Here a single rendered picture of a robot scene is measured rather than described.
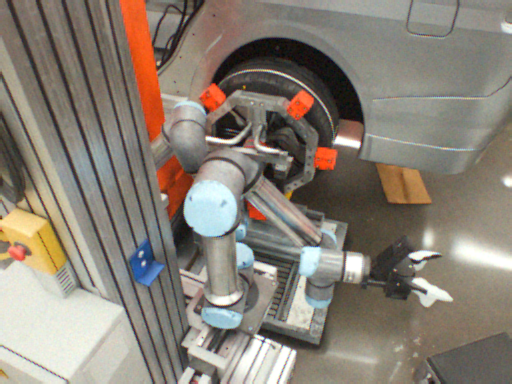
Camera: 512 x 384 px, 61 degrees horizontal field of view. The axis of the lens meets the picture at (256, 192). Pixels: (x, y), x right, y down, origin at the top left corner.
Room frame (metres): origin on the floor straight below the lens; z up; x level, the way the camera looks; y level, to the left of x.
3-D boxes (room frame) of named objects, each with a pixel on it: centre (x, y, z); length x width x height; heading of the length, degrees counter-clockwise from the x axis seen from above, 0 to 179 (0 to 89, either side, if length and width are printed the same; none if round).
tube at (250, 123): (1.59, 0.12, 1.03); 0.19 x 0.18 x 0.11; 161
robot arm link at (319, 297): (0.70, -0.17, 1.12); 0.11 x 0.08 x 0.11; 169
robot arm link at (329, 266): (0.69, -0.16, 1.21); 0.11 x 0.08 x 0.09; 79
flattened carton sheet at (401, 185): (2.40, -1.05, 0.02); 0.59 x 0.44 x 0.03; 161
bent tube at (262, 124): (1.52, -0.07, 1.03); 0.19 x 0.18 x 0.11; 161
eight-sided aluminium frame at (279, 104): (1.67, -0.01, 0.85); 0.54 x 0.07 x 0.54; 71
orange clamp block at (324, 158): (1.58, -0.31, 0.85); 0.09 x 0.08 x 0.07; 71
